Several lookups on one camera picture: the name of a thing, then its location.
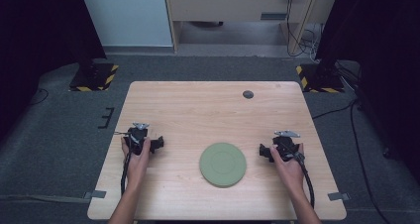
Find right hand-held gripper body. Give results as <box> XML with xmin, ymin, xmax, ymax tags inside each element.
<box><xmin>271</xmin><ymin>129</ymin><xmax>306</xmax><ymax>163</ymax></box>

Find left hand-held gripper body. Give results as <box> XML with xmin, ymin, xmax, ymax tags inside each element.
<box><xmin>123</xmin><ymin>122</ymin><xmax>151</xmax><ymax>157</ymax></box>

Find green round plate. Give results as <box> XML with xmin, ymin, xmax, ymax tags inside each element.
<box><xmin>199</xmin><ymin>142</ymin><xmax>248</xmax><ymax>188</ymax></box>

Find person's left hand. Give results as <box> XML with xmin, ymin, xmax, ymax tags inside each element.
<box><xmin>120</xmin><ymin>136</ymin><xmax>153</xmax><ymax>186</ymax></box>

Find person's right hand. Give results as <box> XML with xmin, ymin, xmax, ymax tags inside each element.
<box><xmin>269</xmin><ymin>142</ymin><xmax>305</xmax><ymax>189</ymax></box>

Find black stand base yellow stripes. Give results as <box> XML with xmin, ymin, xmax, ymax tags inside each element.
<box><xmin>295</xmin><ymin>62</ymin><xmax>346</xmax><ymax>94</ymax></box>
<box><xmin>68</xmin><ymin>62</ymin><xmax>120</xmax><ymax>92</ymax></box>

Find grey label on desk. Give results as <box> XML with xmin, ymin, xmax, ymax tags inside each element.
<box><xmin>260</xmin><ymin>12</ymin><xmax>288</xmax><ymax>22</ymax></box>

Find black curtain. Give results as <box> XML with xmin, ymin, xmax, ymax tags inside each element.
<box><xmin>0</xmin><ymin>0</ymin><xmax>108</xmax><ymax>143</ymax></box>
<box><xmin>315</xmin><ymin>0</ymin><xmax>420</xmax><ymax>182</ymax></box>

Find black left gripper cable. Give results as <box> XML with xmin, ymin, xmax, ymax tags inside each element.
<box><xmin>120</xmin><ymin>151</ymin><xmax>133</xmax><ymax>196</ymax></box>

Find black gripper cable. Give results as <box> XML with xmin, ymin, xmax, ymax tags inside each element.
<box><xmin>296</xmin><ymin>154</ymin><xmax>316</xmax><ymax>209</ymax></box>
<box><xmin>120</xmin><ymin>151</ymin><xmax>133</xmax><ymax>196</ymax></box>

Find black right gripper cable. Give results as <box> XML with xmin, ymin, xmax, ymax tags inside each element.
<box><xmin>296</xmin><ymin>154</ymin><xmax>316</xmax><ymax>209</ymax></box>

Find grey table edge bracket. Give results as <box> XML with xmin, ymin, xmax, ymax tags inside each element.
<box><xmin>82</xmin><ymin>189</ymin><xmax>108</xmax><ymax>200</ymax></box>
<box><xmin>327</xmin><ymin>191</ymin><xmax>352</xmax><ymax>202</ymax></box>

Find long black floor cable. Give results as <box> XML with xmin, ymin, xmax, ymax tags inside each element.
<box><xmin>311</xmin><ymin>98</ymin><xmax>392</xmax><ymax>224</ymax></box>

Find thin black floor cable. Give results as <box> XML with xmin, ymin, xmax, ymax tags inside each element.
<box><xmin>29</xmin><ymin>87</ymin><xmax>50</xmax><ymax>107</ymax></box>

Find black cables under desk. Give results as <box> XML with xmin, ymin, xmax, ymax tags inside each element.
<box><xmin>284</xmin><ymin>0</ymin><xmax>325</xmax><ymax>58</ymax></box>

